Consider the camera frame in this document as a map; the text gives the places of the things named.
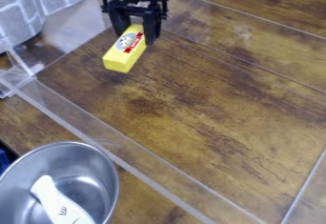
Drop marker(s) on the silver metal bowl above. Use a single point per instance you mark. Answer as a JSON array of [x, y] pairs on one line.
[[83, 174]]

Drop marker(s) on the clear acrylic barrier wall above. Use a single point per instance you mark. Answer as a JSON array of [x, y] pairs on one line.
[[214, 124]]

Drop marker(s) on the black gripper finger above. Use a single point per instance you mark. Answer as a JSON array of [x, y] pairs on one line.
[[152, 25], [121, 21]]

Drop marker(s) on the yellow butter block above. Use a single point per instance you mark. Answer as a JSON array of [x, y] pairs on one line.
[[127, 50]]

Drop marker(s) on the white toy fish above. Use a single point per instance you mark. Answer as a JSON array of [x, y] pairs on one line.
[[63, 211]]

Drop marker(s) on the grey brick pattern cloth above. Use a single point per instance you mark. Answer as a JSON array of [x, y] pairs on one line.
[[23, 17]]

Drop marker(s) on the blue object at edge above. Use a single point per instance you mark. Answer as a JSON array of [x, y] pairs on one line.
[[5, 161]]

